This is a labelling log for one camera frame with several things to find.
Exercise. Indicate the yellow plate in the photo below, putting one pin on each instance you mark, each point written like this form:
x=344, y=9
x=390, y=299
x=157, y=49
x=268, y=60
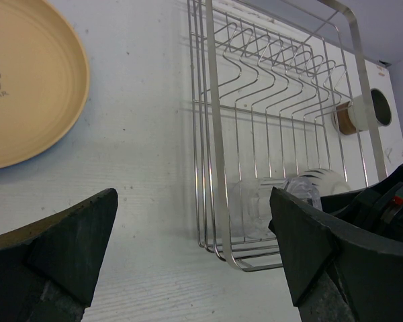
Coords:
x=44, y=79

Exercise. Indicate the wire dish rack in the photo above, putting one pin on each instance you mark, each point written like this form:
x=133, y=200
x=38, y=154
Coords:
x=264, y=85

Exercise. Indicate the clear glass cup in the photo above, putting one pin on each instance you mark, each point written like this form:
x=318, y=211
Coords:
x=255, y=203

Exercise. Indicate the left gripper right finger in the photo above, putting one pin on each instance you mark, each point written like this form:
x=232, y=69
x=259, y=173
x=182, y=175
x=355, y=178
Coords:
x=336, y=271

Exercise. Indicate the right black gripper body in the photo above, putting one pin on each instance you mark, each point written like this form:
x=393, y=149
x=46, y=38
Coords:
x=363, y=208

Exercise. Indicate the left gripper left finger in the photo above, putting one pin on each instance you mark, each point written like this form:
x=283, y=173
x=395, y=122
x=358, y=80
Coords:
x=49, y=269

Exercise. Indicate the white brown mug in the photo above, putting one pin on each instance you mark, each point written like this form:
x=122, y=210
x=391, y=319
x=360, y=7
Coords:
x=350, y=117

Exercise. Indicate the white blue striped bowl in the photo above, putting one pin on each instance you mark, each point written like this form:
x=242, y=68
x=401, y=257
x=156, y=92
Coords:
x=327, y=182

